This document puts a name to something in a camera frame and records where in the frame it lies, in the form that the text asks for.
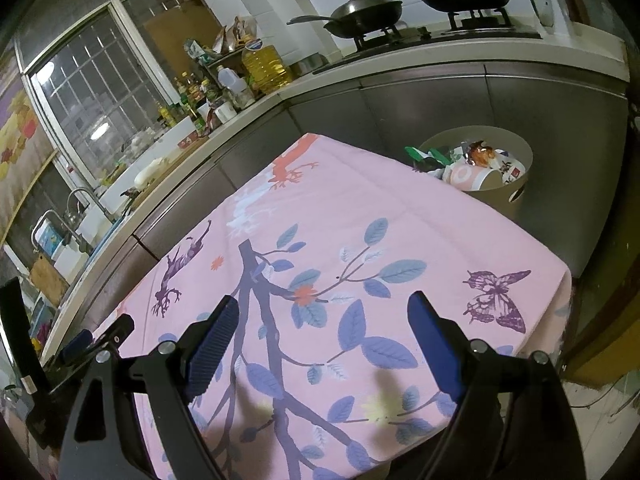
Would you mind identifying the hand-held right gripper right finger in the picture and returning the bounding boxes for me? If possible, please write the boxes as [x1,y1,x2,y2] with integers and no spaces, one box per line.
[407,291,583,480]

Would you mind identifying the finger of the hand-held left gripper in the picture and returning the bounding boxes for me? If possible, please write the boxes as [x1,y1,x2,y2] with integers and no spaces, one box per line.
[50,329,96,368]
[92,314,136,357]

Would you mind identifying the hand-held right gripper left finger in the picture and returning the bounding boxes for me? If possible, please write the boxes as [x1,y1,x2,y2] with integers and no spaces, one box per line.
[59,295,241,480]

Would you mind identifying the beige round bin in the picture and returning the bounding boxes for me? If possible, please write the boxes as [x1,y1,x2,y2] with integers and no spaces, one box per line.
[417,126,535,221]

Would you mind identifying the orange snack wrapper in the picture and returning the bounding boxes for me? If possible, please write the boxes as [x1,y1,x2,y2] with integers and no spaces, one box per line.
[467,142,499,167]

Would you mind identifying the wooden cutting board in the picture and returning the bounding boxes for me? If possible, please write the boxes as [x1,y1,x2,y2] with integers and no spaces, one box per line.
[29,255,71,307]

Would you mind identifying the white plastic container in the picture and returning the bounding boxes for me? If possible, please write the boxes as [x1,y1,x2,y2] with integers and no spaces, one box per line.
[79,206,114,242]

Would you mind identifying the blue label container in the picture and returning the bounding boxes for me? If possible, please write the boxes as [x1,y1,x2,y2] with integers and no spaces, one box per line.
[36,220,66,257]

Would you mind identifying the chrome faucet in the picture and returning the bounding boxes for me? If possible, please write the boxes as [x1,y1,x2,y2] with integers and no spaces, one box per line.
[65,187,119,227]

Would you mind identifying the pink printed tablecloth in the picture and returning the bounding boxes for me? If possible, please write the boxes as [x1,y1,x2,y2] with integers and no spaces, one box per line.
[92,132,574,480]

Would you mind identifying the white radish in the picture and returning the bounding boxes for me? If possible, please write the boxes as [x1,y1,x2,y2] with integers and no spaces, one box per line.
[134,157,167,185]

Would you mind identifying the pink white paper cup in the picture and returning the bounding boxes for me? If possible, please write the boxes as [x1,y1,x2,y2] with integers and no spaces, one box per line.
[445,162,504,191]

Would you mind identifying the green plastic wrapper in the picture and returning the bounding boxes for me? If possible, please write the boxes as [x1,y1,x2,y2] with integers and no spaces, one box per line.
[405,146,451,171]

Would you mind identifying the white wrapper with red mark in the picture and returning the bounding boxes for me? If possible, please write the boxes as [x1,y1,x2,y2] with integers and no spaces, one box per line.
[496,152,529,184]

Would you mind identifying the white cardboard box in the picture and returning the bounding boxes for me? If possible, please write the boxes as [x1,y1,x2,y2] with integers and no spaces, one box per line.
[149,116,199,154]

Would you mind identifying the barred kitchen window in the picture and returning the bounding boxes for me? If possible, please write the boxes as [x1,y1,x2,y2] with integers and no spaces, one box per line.
[22,0,174,182]

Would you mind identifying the stainless steel kitchen cabinet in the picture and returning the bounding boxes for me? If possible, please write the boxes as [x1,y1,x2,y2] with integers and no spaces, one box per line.
[45,59,629,357]

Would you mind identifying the row of condiment bottles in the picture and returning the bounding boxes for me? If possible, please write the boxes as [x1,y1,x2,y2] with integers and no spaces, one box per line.
[155,71,226,134]

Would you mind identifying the white plastic jug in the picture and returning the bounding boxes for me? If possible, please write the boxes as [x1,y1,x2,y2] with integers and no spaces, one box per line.
[216,66,256,109]

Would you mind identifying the yellow cooking oil bottle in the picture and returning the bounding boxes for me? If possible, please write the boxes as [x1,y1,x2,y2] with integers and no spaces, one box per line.
[241,39,294,94]

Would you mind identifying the black gas stove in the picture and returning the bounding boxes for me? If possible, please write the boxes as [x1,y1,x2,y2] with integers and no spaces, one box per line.
[312,7,544,74]

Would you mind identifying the small steel pot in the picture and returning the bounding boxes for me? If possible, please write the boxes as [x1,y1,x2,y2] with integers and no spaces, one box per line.
[290,52,326,76]

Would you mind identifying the brown snack bags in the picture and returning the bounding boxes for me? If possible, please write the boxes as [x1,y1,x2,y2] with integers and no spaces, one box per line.
[212,16,259,54]

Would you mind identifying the steel wok with lid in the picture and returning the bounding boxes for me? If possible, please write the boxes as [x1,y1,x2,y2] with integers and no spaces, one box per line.
[286,0,405,40]

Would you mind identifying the fruit wall poster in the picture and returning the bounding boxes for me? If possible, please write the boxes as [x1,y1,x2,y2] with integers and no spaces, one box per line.
[0,55,59,242]

